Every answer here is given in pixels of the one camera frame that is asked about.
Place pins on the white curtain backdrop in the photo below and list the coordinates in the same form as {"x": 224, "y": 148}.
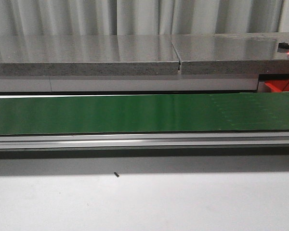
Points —
{"x": 142, "y": 17}

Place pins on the aluminium conveyor side rail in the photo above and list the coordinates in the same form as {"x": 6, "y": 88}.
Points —
{"x": 149, "y": 140}

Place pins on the grey stone slab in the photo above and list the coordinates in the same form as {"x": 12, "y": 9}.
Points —
{"x": 67, "y": 55}
{"x": 247, "y": 53}

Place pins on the red plastic bin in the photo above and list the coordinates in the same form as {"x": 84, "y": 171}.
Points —
{"x": 277, "y": 85}

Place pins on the grey stone slab left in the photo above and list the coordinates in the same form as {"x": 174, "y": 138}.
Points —
{"x": 67, "y": 55}

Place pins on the green conveyor belt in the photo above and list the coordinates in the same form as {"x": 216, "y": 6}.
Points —
{"x": 144, "y": 113}

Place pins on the grey stone slab right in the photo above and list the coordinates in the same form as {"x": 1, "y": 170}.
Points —
{"x": 247, "y": 53}

